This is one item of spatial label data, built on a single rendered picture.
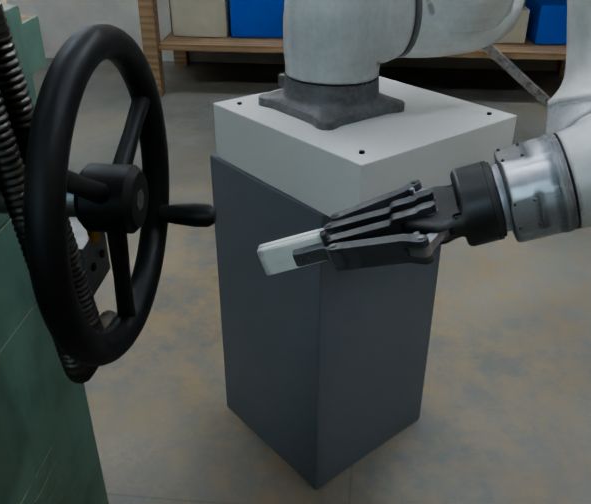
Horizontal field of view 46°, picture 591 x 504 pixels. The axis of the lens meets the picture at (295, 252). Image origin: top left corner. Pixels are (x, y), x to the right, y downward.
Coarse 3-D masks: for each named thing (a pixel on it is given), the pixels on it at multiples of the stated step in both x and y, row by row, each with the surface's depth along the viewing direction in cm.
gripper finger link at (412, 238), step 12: (360, 240) 64; (372, 240) 63; (384, 240) 62; (396, 240) 61; (408, 240) 61; (420, 240) 60; (336, 252) 64; (348, 252) 64; (360, 252) 63; (372, 252) 63; (384, 252) 62; (396, 252) 62; (408, 252) 62; (348, 264) 64; (360, 264) 64; (372, 264) 64; (384, 264) 63
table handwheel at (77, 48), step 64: (64, 64) 48; (128, 64) 61; (64, 128) 47; (128, 128) 64; (0, 192) 59; (64, 192) 47; (128, 192) 57; (64, 256) 48; (128, 256) 63; (64, 320) 50; (128, 320) 64
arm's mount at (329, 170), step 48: (432, 96) 122; (240, 144) 114; (288, 144) 104; (336, 144) 99; (384, 144) 100; (432, 144) 101; (480, 144) 109; (288, 192) 108; (336, 192) 98; (384, 192) 98
